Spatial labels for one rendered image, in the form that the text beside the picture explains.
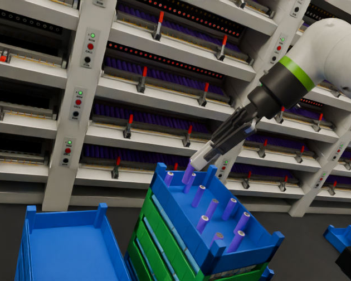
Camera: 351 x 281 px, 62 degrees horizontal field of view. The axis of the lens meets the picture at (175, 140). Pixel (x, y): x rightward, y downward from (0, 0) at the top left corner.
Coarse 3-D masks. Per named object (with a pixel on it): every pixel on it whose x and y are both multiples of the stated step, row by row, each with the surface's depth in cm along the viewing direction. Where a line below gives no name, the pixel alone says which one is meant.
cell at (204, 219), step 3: (201, 216) 65; (204, 216) 65; (201, 219) 65; (204, 219) 65; (207, 219) 65; (198, 222) 66; (201, 222) 65; (204, 222) 65; (198, 225) 66; (201, 225) 65; (204, 225) 65; (198, 228) 66; (201, 228) 65; (204, 228) 66; (201, 231) 66; (201, 234) 66
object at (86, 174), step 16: (96, 144) 126; (80, 160) 116; (96, 160) 120; (112, 160) 124; (128, 160) 129; (144, 160) 134; (160, 160) 138; (176, 160) 142; (80, 176) 114; (96, 176) 118; (112, 176) 121; (128, 176) 125; (144, 176) 128
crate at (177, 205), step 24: (216, 168) 88; (168, 192) 73; (192, 192) 86; (216, 192) 87; (168, 216) 72; (192, 216) 75; (216, 216) 79; (240, 216) 78; (192, 240) 63; (216, 240) 58; (264, 240) 71; (216, 264) 59; (240, 264) 64
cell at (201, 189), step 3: (201, 186) 77; (198, 189) 77; (201, 189) 77; (204, 189) 77; (198, 192) 77; (201, 192) 77; (195, 195) 78; (198, 195) 77; (201, 195) 78; (195, 198) 78; (198, 198) 78; (192, 201) 79; (195, 201) 78; (198, 201) 78; (192, 204) 79; (195, 204) 79; (195, 207) 79
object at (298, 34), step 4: (304, 16) 134; (308, 20) 136; (312, 20) 136; (300, 24) 114; (296, 32) 118; (300, 32) 121; (296, 36) 117; (300, 36) 118; (292, 40) 118; (296, 40) 119; (292, 44) 120
